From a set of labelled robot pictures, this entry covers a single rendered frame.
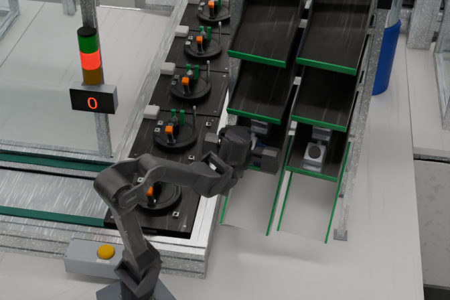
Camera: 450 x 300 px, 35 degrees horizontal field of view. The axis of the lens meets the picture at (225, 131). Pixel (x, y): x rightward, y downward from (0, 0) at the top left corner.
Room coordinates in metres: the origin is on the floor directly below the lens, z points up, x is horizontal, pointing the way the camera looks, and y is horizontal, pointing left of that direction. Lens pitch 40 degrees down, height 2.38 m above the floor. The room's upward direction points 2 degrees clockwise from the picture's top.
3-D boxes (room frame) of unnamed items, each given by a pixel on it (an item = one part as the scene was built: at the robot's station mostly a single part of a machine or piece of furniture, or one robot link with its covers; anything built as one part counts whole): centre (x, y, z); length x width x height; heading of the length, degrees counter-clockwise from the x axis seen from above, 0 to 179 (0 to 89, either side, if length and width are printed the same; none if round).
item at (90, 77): (1.53, 0.36, 1.28); 0.05 x 0.05 x 0.05
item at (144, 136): (1.64, 0.15, 1.01); 0.24 x 0.24 x 0.13; 82
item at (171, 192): (1.39, 0.19, 0.98); 0.14 x 0.14 x 0.02
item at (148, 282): (0.98, 0.19, 1.15); 0.09 x 0.07 x 0.06; 41
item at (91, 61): (1.53, 0.36, 1.33); 0.05 x 0.05 x 0.05
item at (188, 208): (1.39, 0.19, 0.96); 0.24 x 0.24 x 0.02; 82
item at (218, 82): (1.88, 0.12, 1.01); 0.24 x 0.24 x 0.13; 82
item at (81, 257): (1.19, 0.30, 0.93); 0.21 x 0.07 x 0.06; 82
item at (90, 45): (1.53, 0.36, 1.38); 0.05 x 0.05 x 0.05
